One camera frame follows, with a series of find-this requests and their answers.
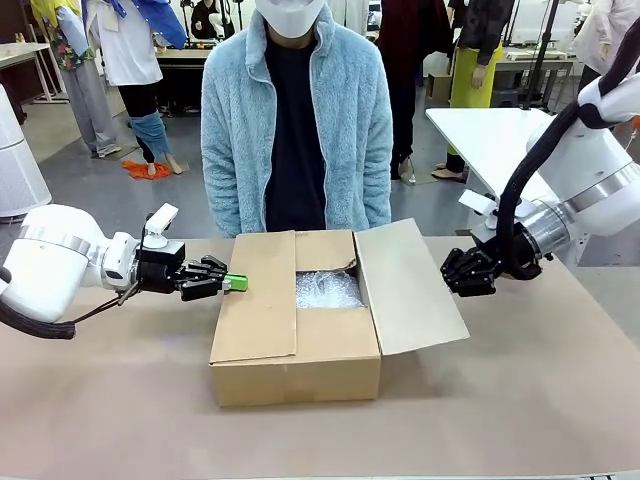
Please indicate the light wooden table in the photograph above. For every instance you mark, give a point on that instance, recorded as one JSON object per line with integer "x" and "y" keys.
{"x": 25, "y": 52}

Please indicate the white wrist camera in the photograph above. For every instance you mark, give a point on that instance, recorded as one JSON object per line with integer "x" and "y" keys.
{"x": 477, "y": 202}
{"x": 162, "y": 220}

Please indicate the person in blue fleece jacket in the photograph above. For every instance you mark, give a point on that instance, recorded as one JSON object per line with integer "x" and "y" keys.
{"x": 235, "y": 150}

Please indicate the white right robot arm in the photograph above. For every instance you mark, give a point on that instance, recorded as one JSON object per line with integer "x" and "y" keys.
{"x": 590, "y": 165}

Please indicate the brown cardboard box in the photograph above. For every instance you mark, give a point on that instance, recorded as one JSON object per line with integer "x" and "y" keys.
{"x": 295, "y": 375}

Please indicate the orange cloth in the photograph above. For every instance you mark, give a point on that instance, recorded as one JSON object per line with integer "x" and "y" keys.
{"x": 145, "y": 170}

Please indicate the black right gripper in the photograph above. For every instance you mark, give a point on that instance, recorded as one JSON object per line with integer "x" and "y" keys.
{"x": 525, "y": 250}

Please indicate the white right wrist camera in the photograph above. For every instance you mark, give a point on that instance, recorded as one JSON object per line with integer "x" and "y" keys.
{"x": 477, "y": 202}

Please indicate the black shirt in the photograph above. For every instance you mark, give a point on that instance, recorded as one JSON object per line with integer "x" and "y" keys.
{"x": 295, "y": 150}

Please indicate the black stand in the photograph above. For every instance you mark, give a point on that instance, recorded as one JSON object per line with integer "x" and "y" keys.
{"x": 540, "y": 55}

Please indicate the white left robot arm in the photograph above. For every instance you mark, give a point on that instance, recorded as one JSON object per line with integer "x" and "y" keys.
{"x": 50, "y": 255}

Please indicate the small cardboard box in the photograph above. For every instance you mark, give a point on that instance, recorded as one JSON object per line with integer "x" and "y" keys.
{"x": 439, "y": 87}

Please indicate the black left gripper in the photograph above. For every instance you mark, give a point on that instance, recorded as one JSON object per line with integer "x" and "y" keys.
{"x": 157, "y": 270}

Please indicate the clear bubble wrap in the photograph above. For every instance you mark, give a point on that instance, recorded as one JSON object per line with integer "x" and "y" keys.
{"x": 325, "y": 290}

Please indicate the white air purifier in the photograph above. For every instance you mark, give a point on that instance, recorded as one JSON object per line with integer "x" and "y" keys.
{"x": 20, "y": 165}

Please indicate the mannequin with floral shirt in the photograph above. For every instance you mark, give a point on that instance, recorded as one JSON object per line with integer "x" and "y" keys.
{"x": 85, "y": 90}

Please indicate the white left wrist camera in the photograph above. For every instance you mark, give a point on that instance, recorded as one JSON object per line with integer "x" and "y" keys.
{"x": 162, "y": 220}

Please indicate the white face mask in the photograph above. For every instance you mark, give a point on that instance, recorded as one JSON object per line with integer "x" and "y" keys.
{"x": 290, "y": 15}

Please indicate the white table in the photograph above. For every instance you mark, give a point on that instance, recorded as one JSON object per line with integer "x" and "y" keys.
{"x": 480, "y": 135}

